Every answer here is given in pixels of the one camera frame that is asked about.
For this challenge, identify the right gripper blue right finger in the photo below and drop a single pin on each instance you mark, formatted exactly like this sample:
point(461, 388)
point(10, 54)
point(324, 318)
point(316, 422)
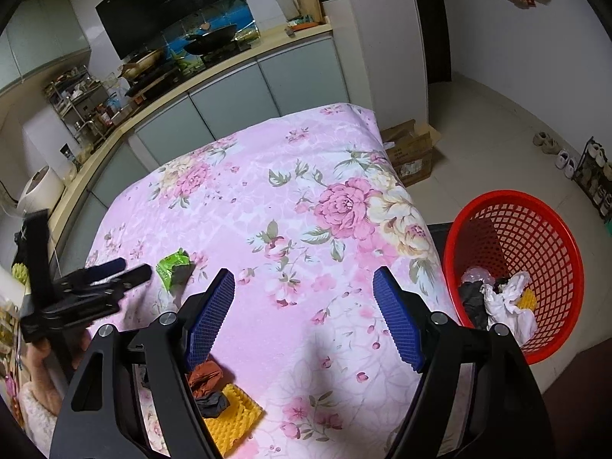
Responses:
point(400, 322)

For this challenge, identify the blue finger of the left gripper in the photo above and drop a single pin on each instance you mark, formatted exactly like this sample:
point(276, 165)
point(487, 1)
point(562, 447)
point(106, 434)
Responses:
point(105, 270)
point(115, 287)

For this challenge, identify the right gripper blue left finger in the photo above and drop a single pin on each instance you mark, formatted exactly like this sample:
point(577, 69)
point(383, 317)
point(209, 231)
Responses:
point(206, 314)

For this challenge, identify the green snack wrapper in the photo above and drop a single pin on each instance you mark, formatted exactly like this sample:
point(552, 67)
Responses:
point(175, 270)

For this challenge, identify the black plastic bag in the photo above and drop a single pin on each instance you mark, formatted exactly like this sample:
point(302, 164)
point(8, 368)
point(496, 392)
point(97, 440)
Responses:
point(483, 303)

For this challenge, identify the yellow corrugated sponge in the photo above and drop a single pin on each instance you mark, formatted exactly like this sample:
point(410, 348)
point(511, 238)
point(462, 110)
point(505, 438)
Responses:
point(231, 426)

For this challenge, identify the white tissue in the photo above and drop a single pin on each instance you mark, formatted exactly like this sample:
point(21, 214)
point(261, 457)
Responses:
point(522, 323)

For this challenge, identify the fluffy white sleeve forearm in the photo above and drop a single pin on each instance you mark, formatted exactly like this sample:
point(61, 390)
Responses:
point(40, 423)

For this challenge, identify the kitchen counter cabinets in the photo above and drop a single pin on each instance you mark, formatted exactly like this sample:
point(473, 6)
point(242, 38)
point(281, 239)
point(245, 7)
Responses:
point(279, 75)

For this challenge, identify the person's left hand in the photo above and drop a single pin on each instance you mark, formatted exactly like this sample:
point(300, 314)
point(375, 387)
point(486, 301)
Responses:
point(44, 388)

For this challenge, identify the white rice cooker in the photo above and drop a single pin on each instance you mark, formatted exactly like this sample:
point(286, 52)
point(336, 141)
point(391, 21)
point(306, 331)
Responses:
point(43, 191)

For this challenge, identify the red plastic mesh basket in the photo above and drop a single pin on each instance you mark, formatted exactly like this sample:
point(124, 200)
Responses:
point(506, 232)

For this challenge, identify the pink floral tablecloth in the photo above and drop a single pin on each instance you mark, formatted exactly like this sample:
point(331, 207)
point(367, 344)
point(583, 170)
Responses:
point(302, 209)

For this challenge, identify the metal spice rack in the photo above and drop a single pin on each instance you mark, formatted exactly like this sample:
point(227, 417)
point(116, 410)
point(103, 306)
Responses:
point(84, 104)

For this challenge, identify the cardboard box on floor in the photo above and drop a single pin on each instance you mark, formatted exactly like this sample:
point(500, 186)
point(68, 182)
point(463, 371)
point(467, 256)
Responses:
point(410, 150)

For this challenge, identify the white sneakers pair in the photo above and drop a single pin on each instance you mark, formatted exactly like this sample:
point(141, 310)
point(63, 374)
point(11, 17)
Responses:
point(566, 163)

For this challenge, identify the beige slippers pair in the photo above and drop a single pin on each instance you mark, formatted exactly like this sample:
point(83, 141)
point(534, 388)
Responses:
point(545, 142)

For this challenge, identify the black wok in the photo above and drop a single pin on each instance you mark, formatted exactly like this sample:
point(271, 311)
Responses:
point(202, 44)

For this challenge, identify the black shoe rack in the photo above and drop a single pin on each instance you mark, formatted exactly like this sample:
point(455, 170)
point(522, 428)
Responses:
point(593, 176)

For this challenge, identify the white plastic bottle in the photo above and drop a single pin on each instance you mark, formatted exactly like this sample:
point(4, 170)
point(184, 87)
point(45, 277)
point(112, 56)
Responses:
point(289, 9)

